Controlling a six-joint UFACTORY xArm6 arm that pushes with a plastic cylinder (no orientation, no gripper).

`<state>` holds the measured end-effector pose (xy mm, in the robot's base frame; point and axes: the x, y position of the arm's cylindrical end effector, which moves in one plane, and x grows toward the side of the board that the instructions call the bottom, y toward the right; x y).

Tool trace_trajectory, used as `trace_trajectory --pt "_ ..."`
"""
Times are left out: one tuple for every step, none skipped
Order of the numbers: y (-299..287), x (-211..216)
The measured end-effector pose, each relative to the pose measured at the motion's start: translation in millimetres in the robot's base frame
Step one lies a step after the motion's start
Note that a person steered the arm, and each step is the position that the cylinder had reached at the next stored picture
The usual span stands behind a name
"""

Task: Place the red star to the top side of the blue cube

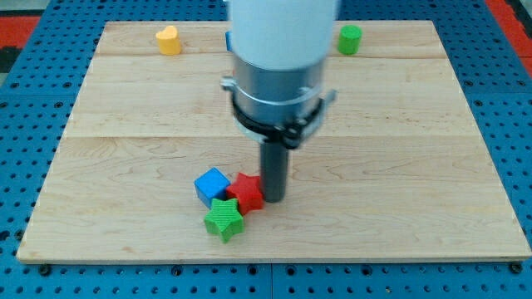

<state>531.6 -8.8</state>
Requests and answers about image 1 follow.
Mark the red star block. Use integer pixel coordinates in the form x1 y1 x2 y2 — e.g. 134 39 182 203
226 173 264 215

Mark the blue cube block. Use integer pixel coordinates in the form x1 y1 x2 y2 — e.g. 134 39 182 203
194 168 230 208

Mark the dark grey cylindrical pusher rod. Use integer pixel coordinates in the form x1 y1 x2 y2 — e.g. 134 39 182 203
260 142 289 203

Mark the green cylinder block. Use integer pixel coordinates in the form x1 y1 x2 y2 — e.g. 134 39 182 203
337 25 362 55

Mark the green star block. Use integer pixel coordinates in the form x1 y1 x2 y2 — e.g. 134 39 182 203
204 199 244 243

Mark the yellow heart block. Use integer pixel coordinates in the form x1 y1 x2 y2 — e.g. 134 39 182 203
155 26 181 56

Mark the light wooden board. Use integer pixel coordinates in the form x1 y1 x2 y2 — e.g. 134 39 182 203
17 21 531 264

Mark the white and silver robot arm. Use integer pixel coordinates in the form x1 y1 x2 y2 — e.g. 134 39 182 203
221 0 339 150

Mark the blue block behind arm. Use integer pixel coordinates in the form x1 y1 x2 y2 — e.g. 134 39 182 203
224 31 232 52

